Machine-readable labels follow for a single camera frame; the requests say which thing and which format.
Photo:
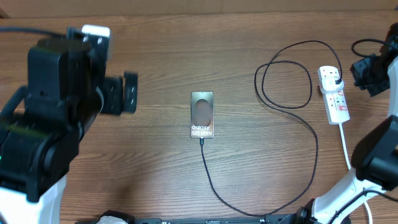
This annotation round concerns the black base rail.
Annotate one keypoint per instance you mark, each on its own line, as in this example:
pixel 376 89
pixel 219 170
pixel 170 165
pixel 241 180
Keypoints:
pixel 112 216

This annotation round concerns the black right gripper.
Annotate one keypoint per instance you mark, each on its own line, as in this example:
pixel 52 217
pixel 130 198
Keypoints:
pixel 356 68

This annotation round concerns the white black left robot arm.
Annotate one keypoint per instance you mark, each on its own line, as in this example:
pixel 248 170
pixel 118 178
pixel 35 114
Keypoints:
pixel 44 122

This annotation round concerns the white charger plug adapter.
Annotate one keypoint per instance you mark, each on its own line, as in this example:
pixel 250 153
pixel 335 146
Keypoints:
pixel 329 85

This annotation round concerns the white power strip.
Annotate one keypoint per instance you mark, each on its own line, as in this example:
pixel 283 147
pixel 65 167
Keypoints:
pixel 335 103

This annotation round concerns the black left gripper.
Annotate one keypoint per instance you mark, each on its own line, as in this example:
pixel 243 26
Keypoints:
pixel 116 103

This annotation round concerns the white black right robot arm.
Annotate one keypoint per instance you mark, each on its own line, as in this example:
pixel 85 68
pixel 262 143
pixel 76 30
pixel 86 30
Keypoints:
pixel 374 160

